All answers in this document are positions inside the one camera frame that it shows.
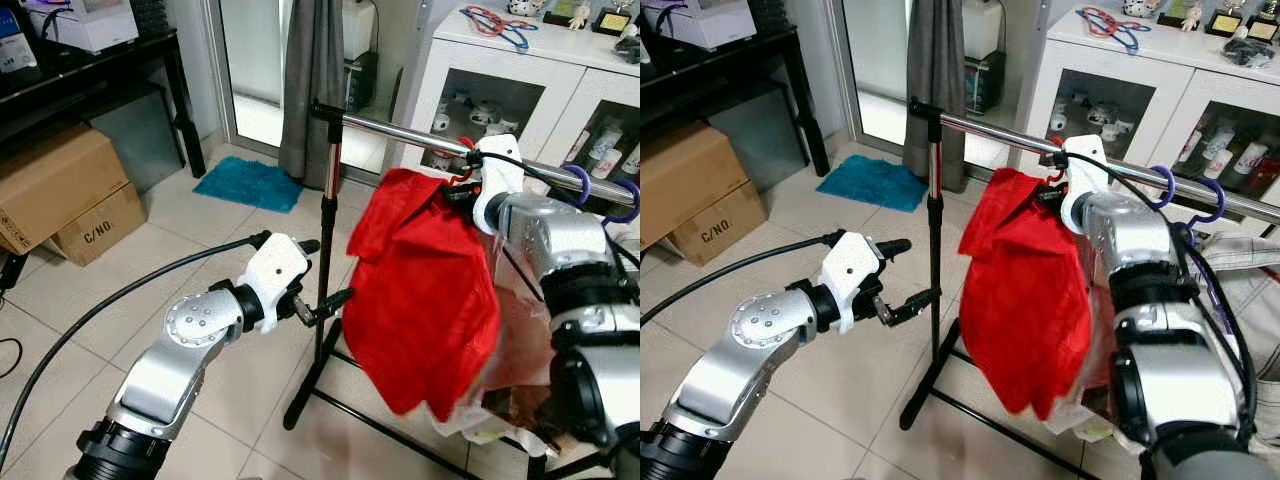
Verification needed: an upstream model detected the white glass door cabinet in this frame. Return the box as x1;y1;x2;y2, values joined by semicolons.
1008;5;1280;201
393;5;641;216

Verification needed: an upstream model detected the grey curtain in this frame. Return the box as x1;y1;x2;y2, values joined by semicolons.
903;0;968;193
278;0;347;191

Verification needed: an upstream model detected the large cardboard box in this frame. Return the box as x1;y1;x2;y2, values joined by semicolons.
640;120;751;251
0;125;131;256

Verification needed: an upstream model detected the red garment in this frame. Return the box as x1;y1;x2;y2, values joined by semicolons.
958;167;1101;421
343;167;501;421

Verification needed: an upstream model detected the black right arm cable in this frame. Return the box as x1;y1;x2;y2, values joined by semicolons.
1062;150;1259;441
478;150;641;276

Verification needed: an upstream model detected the grey board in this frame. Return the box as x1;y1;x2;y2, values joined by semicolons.
85;85;191;196
705;85;816;196

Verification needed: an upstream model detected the black canister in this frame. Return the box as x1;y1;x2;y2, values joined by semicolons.
345;52;379;113
965;52;1006;113

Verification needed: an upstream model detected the beige hanging garment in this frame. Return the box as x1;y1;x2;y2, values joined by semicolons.
1195;232;1280;471

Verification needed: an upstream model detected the small printed cardboard box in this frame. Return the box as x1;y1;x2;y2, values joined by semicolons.
50;182;149;268
665;180;769;268

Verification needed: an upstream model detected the black chrome clothes rack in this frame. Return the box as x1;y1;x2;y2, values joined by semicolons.
283;98;641;480
898;97;1280;480

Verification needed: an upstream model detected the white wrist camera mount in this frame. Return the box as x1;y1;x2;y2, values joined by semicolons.
1058;133;1112;237
820;232;887;333
238;233;311;332
468;133;528;238

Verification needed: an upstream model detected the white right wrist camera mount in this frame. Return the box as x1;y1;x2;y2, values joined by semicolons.
468;133;528;238
1058;133;1112;237

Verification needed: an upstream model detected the white plastic jug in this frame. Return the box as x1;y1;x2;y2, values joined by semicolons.
343;0;379;61
963;0;1004;61

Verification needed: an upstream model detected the blue white container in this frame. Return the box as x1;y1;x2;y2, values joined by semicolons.
0;8;39;74

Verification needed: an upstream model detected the black power adapter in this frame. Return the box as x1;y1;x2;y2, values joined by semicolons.
0;250;29;293

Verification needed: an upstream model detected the white appliance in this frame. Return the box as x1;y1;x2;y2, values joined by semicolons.
18;0;141;55
640;0;758;53

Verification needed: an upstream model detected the black side table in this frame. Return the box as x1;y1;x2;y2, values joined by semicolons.
0;28;208;181
640;25;831;179

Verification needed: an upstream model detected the blue red lanyard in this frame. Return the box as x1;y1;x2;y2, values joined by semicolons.
1078;5;1153;56
460;5;541;53

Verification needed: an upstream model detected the teal floor mat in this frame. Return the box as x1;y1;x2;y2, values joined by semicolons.
815;153;929;213
192;155;305;214

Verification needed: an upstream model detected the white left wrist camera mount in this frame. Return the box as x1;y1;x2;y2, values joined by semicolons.
238;233;311;332
820;232;887;333

